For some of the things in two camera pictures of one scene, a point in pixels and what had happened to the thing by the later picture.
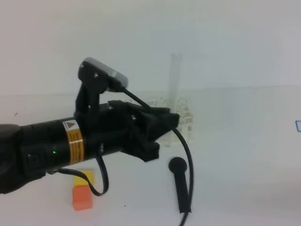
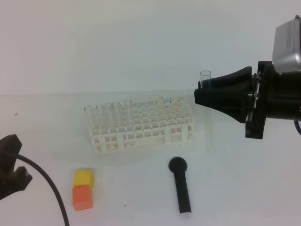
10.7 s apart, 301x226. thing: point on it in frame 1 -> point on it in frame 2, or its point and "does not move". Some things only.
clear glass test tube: (174, 89) -> (209, 113)
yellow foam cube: (79, 181) does not move
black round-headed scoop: (178, 165) does not move
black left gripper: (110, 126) -> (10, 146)
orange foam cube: (82, 197) does not move
